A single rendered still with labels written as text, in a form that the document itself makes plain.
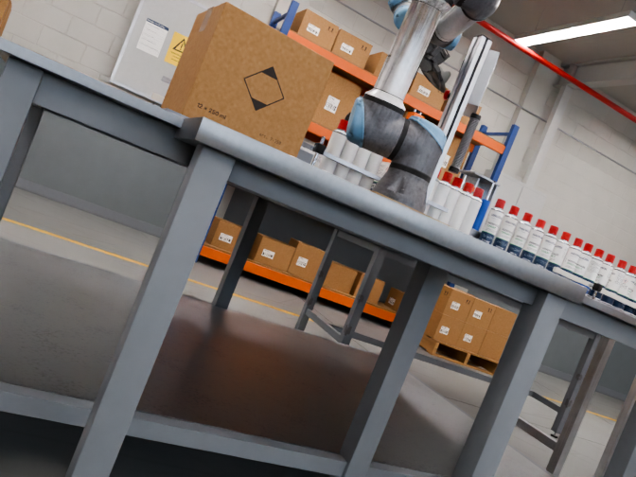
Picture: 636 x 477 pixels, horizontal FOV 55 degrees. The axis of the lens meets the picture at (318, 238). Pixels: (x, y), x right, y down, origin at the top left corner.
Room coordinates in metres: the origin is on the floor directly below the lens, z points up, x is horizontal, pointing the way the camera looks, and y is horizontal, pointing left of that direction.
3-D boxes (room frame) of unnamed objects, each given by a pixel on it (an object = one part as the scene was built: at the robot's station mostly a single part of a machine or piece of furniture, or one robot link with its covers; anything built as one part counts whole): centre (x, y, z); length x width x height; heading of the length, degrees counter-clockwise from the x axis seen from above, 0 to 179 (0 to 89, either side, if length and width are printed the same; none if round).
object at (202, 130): (1.56, 0.00, 0.81); 0.90 x 0.90 x 0.04; 23
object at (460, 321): (6.34, -1.53, 0.32); 1.20 x 0.83 x 0.64; 22
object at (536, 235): (2.41, -0.80, 0.98); 0.05 x 0.05 x 0.20
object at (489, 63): (2.07, -0.29, 1.38); 0.17 x 0.10 x 0.19; 171
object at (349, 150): (2.02, 0.01, 0.98); 0.05 x 0.05 x 0.20
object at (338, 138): (2.00, 0.06, 0.98); 0.05 x 0.05 x 0.20
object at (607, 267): (2.60, -1.19, 0.98); 0.05 x 0.05 x 0.20
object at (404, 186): (1.63, -0.16, 0.91); 0.15 x 0.15 x 0.10
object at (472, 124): (2.08, -0.34, 1.18); 0.04 x 0.04 x 0.21
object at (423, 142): (1.63, -0.16, 1.03); 0.13 x 0.12 x 0.14; 97
